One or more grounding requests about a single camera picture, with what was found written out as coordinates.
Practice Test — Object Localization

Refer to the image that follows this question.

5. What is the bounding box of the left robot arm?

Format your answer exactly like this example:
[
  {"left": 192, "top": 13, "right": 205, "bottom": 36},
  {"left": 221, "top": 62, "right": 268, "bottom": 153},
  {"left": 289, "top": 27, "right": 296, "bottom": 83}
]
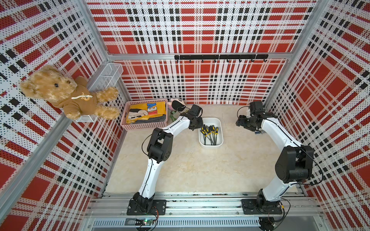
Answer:
[{"left": 133, "top": 105, "right": 203, "bottom": 213}]

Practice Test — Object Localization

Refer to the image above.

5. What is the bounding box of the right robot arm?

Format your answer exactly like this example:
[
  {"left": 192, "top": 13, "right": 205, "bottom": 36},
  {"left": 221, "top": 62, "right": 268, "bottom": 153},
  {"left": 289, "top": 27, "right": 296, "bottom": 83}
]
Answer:
[{"left": 236, "top": 101, "right": 316, "bottom": 211}]

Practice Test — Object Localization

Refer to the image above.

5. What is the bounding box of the pink black plush toy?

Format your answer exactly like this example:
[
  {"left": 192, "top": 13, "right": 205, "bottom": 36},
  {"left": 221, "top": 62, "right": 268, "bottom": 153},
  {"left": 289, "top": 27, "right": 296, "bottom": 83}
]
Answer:
[{"left": 168, "top": 98, "right": 186, "bottom": 112}]

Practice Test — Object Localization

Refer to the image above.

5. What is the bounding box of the green carabiner clip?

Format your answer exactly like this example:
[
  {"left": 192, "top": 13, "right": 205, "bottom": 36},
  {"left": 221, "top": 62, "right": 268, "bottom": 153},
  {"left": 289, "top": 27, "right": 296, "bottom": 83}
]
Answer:
[{"left": 170, "top": 111, "right": 177, "bottom": 122}]

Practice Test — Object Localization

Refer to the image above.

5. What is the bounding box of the yellow printed folded cloth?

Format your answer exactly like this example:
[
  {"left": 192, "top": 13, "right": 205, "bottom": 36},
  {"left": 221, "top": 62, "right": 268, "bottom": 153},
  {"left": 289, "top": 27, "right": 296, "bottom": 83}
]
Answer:
[{"left": 126, "top": 101, "right": 167, "bottom": 124}]

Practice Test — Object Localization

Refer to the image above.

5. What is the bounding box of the pink plastic basket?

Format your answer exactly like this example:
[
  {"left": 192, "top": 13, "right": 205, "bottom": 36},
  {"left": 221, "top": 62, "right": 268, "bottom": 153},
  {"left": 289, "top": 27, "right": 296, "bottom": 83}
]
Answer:
[{"left": 120, "top": 99, "right": 168, "bottom": 131}]

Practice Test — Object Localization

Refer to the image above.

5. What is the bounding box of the green circuit board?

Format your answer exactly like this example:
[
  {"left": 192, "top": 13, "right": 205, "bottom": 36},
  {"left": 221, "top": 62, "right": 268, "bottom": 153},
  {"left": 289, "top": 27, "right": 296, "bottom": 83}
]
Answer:
[{"left": 135, "top": 218, "right": 155, "bottom": 226}]

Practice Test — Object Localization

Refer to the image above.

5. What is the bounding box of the brown teddy bear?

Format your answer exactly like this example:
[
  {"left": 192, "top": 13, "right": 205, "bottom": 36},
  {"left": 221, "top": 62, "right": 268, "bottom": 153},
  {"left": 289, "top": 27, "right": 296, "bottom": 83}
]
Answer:
[{"left": 20, "top": 65, "right": 120, "bottom": 120}]

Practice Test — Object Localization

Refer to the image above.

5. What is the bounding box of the black wall hook rail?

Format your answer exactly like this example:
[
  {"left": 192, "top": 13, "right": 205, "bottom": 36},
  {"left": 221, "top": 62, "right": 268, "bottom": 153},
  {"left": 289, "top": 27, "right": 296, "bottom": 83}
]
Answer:
[{"left": 174, "top": 54, "right": 269, "bottom": 61}]

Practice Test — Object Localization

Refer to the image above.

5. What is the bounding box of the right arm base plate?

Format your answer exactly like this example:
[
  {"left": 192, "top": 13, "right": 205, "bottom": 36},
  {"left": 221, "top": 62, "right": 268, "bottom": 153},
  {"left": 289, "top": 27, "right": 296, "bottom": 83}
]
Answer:
[{"left": 241, "top": 199, "right": 283, "bottom": 215}]

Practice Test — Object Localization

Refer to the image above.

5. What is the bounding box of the clear wall-mounted basket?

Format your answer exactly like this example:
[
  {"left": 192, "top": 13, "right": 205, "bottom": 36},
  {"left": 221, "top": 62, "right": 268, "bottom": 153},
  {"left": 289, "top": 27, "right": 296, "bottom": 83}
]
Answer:
[{"left": 87, "top": 63, "right": 125, "bottom": 109}]

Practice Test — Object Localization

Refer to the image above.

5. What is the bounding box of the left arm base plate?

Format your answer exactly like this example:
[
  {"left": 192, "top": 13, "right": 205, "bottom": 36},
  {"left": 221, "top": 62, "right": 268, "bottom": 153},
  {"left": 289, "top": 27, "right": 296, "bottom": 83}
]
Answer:
[{"left": 126, "top": 199, "right": 167, "bottom": 216}]

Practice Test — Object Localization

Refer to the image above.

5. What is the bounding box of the aluminium mounting rail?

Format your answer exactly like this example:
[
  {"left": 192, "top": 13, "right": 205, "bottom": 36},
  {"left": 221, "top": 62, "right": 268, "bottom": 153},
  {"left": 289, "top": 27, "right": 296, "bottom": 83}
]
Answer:
[{"left": 82, "top": 192, "right": 330, "bottom": 231}]

